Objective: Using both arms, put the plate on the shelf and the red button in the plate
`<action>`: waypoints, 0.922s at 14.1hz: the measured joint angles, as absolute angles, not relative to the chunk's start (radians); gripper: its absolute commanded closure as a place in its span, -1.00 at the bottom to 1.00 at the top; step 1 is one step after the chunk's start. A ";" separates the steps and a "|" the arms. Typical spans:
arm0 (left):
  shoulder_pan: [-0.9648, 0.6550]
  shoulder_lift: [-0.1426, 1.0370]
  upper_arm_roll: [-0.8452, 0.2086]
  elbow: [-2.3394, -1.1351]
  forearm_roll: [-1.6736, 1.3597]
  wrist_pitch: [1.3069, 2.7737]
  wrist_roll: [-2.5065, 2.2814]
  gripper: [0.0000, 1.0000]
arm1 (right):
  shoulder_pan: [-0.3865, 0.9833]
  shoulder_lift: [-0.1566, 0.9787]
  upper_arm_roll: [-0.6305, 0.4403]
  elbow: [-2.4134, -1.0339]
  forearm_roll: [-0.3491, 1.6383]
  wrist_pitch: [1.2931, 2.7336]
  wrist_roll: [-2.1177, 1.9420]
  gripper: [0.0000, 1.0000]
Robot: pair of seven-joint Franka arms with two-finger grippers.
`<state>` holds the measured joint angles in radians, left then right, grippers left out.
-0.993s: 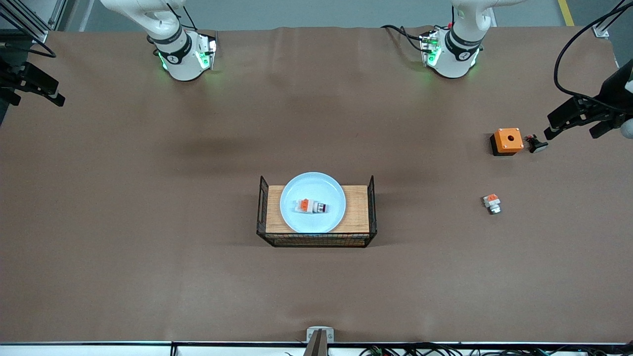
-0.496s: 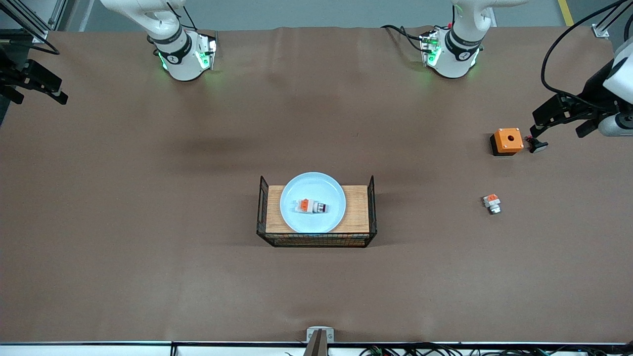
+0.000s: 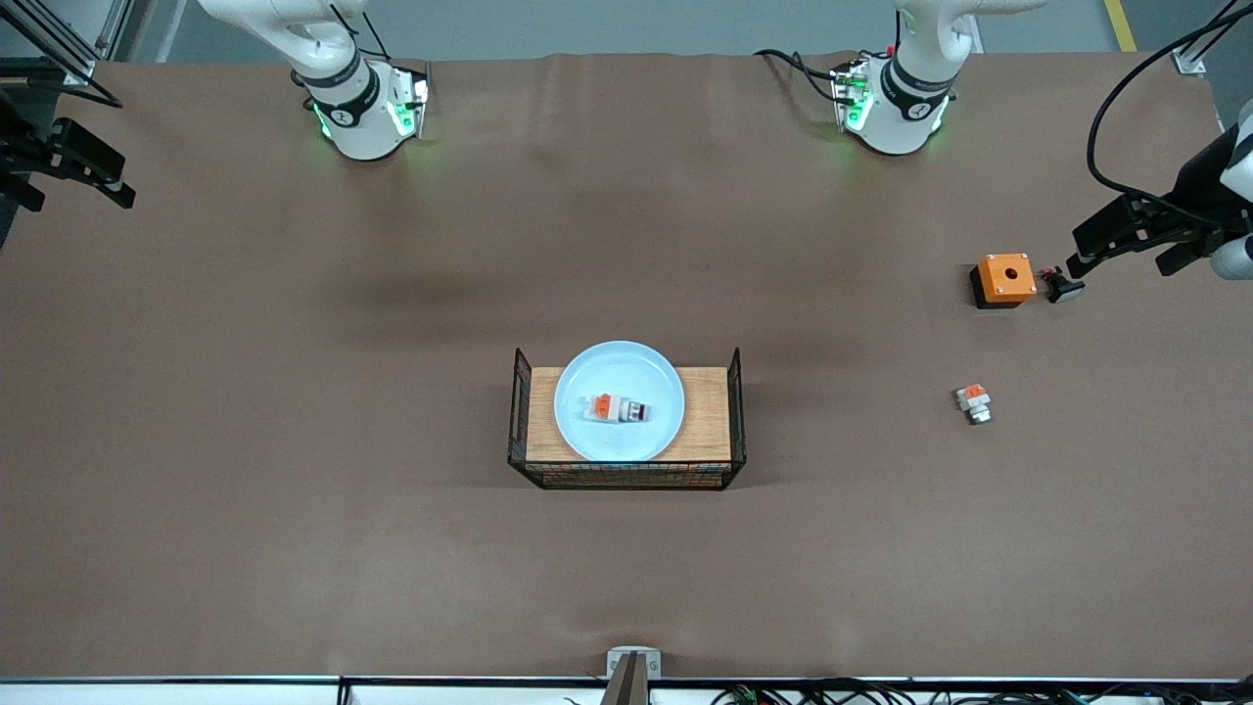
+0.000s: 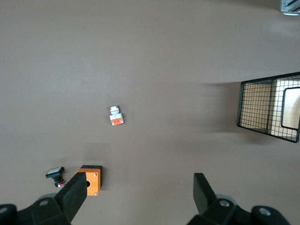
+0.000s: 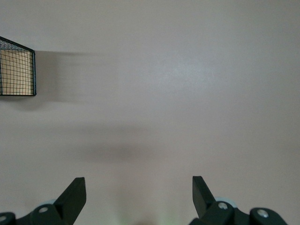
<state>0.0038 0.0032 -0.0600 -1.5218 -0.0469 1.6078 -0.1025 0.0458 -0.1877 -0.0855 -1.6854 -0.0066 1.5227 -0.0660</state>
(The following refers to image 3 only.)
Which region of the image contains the red push button switch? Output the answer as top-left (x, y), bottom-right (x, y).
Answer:
top-left (582, 393), bottom-right (654, 426)

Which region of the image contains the brown table cloth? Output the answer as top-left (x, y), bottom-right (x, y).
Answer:
top-left (0, 51), bottom-right (1253, 682)

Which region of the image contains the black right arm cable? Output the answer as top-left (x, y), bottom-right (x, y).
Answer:
top-left (0, 57), bottom-right (125, 110)

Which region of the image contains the small black red switch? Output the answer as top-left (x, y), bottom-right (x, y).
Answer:
top-left (1039, 265), bottom-right (1087, 305)

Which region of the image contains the aluminium frame bar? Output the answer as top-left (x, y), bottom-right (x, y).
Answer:
top-left (605, 646), bottom-right (663, 705)

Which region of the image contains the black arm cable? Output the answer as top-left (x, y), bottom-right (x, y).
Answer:
top-left (0, 57), bottom-right (125, 110)
top-left (1086, 0), bottom-right (1253, 214)

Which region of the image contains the black wire basket wooden base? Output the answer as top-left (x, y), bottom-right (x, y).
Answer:
top-left (507, 347), bottom-right (748, 492)

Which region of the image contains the bundle of black cables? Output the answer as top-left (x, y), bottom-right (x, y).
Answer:
top-left (710, 679), bottom-right (1253, 705)

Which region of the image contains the light blue round plate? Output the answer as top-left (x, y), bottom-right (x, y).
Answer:
top-left (553, 340), bottom-right (686, 463)

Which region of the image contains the aluminium frame post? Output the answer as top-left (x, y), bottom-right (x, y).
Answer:
top-left (0, 0), bottom-right (135, 87)
top-left (1170, 0), bottom-right (1253, 76)

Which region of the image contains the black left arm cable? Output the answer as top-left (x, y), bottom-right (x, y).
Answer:
top-left (1086, 0), bottom-right (1253, 214)

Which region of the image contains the orange button enclosure box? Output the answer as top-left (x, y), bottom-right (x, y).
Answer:
top-left (969, 253), bottom-right (1039, 310)

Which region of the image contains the black base power cable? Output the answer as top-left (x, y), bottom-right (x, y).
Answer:
top-left (752, 48), bottom-right (845, 101)

